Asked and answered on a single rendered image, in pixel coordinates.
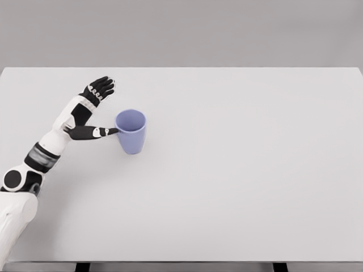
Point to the lavender plastic cup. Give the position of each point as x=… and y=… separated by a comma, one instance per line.
x=131, y=136

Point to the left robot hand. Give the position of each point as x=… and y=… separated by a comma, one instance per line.
x=84, y=112

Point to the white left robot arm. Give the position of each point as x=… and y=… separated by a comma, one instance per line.
x=42, y=153

